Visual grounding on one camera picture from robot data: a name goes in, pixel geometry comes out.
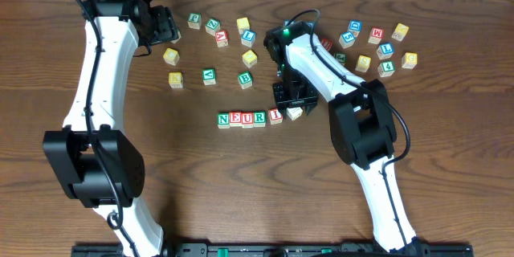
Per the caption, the blue P block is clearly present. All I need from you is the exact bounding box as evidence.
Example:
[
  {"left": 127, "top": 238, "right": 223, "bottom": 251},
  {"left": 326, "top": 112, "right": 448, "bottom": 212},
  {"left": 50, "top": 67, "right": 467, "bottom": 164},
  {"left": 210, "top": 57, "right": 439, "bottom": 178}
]
[{"left": 286, "top": 107, "right": 304, "bottom": 121}]

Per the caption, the red I block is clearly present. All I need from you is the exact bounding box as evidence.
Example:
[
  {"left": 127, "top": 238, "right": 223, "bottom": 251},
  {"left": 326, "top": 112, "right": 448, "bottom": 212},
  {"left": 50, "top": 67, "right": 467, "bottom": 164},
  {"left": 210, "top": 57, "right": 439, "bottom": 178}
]
[{"left": 268, "top": 108, "right": 284, "bottom": 124}]

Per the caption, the green R block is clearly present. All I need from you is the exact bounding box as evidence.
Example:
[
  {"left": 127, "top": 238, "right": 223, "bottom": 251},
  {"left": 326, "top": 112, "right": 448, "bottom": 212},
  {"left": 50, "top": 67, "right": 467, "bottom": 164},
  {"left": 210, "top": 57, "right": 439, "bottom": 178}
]
[{"left": 253, "top": 111, "right": 267, "bottom": 128}]

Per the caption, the red u block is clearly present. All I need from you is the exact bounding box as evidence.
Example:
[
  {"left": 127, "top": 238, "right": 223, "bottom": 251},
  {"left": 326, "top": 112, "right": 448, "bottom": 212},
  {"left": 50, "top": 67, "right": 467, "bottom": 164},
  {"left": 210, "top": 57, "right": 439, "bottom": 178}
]
[
  {"left": 241, "top": 112, "right": 255, "bottom": 129},
  {"left": 320, "top": 39, "right": 333, "bottom": 51}
]

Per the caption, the red E block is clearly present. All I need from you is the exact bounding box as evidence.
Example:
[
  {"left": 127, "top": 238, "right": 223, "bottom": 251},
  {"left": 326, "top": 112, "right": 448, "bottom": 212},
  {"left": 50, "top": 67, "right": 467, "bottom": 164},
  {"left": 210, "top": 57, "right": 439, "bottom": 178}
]
[{"left": 229, "top": 112, "right": 242, "bottom": 127}]

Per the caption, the green N block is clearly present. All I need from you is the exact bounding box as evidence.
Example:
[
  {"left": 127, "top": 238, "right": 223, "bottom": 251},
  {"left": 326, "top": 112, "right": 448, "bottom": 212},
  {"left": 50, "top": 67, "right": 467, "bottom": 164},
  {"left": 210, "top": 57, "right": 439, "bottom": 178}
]
[{"left": 217, "top": 112, "right": 230, "bottom": 129}]

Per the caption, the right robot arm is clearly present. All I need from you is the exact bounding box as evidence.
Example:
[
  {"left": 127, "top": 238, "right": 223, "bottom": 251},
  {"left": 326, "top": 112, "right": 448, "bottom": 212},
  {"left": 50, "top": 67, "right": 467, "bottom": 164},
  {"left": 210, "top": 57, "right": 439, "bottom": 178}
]
[{"left": 263, "top": 21, "right": 416, "bottom": 253}]

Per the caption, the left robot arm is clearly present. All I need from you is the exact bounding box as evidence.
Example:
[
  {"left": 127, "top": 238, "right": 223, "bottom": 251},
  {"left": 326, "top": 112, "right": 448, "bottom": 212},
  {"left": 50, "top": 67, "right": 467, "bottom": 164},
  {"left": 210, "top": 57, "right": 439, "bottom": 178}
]
[{"left": 43, "top": 0, "right": 177, "bottom": 256}]

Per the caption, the green L block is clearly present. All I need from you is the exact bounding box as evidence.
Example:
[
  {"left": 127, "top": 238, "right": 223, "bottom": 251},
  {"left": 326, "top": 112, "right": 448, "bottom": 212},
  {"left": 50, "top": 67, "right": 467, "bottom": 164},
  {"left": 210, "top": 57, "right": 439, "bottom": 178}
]
[{"left": 171, "top": 29, "right": 182, "bottom": 43}]

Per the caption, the green J block far left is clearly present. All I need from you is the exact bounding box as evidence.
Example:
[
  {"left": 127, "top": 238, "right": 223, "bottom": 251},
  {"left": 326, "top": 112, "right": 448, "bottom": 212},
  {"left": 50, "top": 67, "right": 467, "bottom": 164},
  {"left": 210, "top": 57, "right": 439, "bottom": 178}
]
[{"left": 187, "top": 13, "right": 202, "bottom": 30}]

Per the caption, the green j block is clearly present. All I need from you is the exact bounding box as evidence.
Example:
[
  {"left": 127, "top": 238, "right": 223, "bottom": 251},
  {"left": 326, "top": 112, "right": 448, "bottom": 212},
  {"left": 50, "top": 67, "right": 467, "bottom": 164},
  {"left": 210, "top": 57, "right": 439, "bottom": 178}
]
[
  {"left": 187, "top": 13, "right": 202, "bottom": 30},
  {"left": 334, "top": 52, "right": 347, "bottom": 66}
]

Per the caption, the green Z block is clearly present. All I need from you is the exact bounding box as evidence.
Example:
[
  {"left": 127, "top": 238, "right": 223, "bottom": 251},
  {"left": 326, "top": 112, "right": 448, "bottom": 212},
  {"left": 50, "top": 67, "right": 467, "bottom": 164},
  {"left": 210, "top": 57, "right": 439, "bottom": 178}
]
[{"left": 205, "top": 18, "right": 221, "bottom": 35}]

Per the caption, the green B block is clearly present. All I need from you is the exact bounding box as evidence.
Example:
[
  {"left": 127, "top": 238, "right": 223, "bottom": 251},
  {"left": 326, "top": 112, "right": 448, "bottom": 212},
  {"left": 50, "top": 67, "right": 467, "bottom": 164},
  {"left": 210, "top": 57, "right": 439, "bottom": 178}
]
[{"left": 238, "top": 71, "right": 253, "bottom": 89}]

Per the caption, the yellow K block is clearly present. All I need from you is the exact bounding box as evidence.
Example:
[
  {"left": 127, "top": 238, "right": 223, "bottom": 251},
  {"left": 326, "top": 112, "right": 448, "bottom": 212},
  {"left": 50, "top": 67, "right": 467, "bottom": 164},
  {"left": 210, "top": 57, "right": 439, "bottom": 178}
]
[{"left": 168, "top": 71, "right": 184, "bottom": 88}]

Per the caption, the yellow block centre left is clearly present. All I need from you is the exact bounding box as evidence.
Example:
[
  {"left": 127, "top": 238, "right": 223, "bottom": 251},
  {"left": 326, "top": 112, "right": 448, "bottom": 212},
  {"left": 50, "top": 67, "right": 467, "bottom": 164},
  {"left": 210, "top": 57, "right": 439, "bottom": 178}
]
[{"left": 242, "top": 50, "right": 258, "bottom": 68}]

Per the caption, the green J block right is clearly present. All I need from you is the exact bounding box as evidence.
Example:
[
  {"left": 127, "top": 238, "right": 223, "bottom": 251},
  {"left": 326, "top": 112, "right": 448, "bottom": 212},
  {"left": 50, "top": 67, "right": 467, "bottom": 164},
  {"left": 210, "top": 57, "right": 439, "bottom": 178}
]
[{"left": 334, "top": 52, "right": 347, "bottom": 66}]

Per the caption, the red A block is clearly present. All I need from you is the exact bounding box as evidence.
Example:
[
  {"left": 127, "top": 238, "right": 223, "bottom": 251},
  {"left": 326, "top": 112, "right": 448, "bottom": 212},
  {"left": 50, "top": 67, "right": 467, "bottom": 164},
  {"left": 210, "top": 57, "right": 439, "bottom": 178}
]
[{"left": 214, "top": 31, "right": 229, "bottom": 47}]

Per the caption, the green V block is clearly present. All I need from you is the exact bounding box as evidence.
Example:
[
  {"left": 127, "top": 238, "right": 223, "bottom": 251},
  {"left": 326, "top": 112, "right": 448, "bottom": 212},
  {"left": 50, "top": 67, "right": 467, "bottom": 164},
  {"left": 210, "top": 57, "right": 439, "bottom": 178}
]
[{"left": 202, "top": 68, "right": 216, "bottom": 86}]

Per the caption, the blue L block left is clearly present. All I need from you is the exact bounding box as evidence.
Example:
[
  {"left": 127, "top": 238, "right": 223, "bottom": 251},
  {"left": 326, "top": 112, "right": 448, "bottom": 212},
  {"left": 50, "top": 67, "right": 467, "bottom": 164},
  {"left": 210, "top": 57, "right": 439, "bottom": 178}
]
[{"left": 241, "top": 30, "right": 256, "bottom": 47}]

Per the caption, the blue l block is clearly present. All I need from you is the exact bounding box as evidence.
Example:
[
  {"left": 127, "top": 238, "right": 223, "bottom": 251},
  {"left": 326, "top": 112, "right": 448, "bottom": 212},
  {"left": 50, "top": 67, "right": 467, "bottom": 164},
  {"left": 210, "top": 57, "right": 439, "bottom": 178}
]
[
  {"left": 377, "top": 43, "right": 394, "bottom": 60},
  {"left": 241, "top": 30, "right": 256, "bottom": 47}
]

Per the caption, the blue 5 block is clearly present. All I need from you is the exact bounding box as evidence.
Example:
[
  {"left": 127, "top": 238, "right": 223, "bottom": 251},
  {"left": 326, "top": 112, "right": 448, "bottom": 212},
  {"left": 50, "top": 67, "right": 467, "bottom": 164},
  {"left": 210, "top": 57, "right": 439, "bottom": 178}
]
[{"left": 339, "top": 31, "right": 356, "bottom": 49}]

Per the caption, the yellow S block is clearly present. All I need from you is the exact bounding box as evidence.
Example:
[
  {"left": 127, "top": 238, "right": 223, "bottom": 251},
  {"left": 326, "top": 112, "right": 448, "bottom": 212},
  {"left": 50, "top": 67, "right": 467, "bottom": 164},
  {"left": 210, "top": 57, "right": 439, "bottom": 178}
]
[{"left": 355, "top": 55, "right": 371, "bottom": 72}]

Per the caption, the yellow block top middle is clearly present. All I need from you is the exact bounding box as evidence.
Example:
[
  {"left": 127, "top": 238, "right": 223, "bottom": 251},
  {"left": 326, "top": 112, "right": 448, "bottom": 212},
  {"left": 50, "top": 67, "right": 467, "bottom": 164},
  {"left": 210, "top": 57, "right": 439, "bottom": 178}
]
[{"left": 236, "top": 17, "right": 251, "bottom": 35}]

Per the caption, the blue D block right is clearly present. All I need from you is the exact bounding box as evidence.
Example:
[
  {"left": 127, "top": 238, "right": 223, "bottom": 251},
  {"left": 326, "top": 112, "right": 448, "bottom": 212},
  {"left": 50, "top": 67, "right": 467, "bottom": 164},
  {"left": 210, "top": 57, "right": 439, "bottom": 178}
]
[{"left": 348, "top": 20, "right": 362, "bottom": 38}]

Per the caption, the green 4 block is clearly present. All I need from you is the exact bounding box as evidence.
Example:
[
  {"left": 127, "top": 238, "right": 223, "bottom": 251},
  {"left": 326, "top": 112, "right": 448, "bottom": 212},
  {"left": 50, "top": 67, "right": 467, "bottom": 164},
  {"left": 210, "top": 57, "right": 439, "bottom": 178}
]
[{"left": 377, "top": 61, "right": 396, "bottom": 77}]

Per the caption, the blue L block right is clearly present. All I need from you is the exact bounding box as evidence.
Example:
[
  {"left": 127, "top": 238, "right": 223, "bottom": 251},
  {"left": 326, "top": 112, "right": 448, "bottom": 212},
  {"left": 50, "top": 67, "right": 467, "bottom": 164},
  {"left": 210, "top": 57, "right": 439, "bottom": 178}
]
[{"left": 377, "top": 43, "right": 394, "bottom": 60}]

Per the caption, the red M block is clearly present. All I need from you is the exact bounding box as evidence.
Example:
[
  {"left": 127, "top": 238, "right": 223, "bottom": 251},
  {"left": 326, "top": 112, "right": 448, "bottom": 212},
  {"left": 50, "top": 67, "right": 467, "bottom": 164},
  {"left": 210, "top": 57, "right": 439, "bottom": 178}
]
[{"left": 368, "top": 27, "right": 384, "bottom": 44}]

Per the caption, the yellow G block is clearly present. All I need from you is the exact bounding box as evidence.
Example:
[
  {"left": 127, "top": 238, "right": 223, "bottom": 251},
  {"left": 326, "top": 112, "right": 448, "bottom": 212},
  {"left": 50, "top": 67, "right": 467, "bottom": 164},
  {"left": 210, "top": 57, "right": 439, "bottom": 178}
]
[{"left": 402, "top": 52, "right": 418, "bottom": 69}]

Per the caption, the yellow block far right top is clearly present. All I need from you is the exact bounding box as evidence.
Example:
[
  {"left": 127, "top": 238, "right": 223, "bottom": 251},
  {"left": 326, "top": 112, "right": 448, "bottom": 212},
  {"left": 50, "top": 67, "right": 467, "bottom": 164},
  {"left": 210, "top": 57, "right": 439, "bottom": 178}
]
[{"left": 391, "top": 23, "right": 410, "bottom": 42}]

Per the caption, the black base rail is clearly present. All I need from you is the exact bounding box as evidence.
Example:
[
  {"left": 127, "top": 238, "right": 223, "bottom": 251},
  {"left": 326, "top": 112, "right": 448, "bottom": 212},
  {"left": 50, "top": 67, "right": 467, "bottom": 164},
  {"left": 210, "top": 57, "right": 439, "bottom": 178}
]
[{"left": 71, "top": 242, "right": 475, "bottom": 257}]

